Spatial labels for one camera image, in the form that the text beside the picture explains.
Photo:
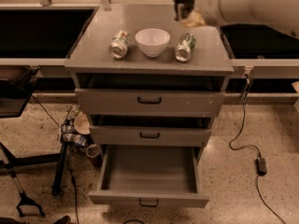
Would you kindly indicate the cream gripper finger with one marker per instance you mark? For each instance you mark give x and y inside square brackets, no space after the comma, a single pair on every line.
[194,19]

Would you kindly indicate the dark rxbar chocolate bar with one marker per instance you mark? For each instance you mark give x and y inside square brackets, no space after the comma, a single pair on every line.
[183,8]

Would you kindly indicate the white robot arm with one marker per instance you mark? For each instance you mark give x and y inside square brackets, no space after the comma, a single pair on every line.
[280,15]

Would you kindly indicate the grey drawer cabinet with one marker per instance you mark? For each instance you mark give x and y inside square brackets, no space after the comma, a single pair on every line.
[92,66]

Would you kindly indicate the grey top drawer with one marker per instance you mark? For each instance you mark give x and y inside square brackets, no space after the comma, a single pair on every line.
[150,103]

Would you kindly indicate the grey drawer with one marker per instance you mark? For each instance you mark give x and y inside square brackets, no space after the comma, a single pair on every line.
[150,103]
[150,177]
[146,136]

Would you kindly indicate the grey middle drawer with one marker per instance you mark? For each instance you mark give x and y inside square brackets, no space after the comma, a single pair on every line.
[146,136]

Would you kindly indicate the grey bottom drawer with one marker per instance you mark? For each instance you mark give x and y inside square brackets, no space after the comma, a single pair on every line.
[150,177]

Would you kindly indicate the right green soda can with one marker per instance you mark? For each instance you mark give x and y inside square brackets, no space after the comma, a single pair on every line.
[185,47]

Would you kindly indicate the green soda can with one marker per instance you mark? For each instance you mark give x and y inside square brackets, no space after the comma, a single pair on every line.
[120,43]
[185,47]

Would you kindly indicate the white bowl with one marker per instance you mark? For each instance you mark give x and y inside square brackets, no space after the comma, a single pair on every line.
[152,42]

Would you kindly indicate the left green soda can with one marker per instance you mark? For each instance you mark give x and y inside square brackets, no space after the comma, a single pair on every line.
[120,43]

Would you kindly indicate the small bowl on floor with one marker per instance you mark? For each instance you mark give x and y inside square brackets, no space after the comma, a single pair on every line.
[82,124]

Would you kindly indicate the black power adapter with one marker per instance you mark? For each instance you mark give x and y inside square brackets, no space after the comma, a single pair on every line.
[261,166]

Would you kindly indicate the clear plastic cup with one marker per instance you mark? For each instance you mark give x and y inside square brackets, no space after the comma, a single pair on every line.
[92,151]

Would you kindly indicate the crumpled snack bag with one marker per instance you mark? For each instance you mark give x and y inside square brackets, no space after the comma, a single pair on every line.
[68,131]

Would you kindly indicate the black stand leg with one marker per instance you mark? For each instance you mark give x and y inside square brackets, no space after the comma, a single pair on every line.
[59,170]

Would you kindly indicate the black tray on stand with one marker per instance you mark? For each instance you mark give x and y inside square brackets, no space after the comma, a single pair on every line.
[17,84]

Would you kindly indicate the metal tripod leg with clamp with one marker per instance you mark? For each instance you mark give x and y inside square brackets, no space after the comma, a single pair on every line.
[25,200]

